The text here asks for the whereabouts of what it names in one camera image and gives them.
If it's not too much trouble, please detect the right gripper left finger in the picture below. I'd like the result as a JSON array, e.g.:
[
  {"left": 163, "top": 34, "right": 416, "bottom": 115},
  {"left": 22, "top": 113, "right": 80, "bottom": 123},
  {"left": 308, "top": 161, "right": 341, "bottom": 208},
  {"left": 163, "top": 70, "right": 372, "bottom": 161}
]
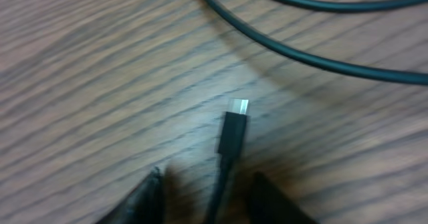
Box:
[{"left": 96, "top": 167, "right": 165, "bottom": 224}]

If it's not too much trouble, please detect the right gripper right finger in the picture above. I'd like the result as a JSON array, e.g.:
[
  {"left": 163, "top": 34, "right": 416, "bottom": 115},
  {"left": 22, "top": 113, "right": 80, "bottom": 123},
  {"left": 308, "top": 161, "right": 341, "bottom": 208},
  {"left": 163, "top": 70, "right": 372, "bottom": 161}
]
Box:
[{"left": 245, "top": 172, "right": 318, "bottom": 224}]

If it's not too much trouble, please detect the black USB charging cable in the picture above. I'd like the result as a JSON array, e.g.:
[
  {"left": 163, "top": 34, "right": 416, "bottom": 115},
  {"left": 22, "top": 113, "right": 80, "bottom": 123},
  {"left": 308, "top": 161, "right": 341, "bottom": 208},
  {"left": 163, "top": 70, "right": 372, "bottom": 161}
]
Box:
[{"left": 191, "top": 0, "right": 428, "bottom": 224}]

